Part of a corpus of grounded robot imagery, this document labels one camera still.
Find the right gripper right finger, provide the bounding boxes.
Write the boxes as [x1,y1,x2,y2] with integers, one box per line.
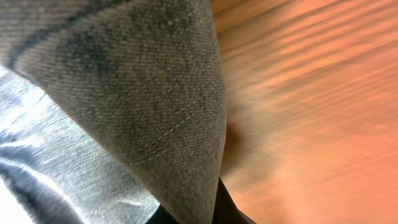
[213,179,256,224]

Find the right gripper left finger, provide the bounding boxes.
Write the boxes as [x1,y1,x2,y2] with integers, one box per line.
[146,205,179,224]

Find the light blue denim jeans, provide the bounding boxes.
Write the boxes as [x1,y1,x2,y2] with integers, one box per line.
[1,0,226,223]

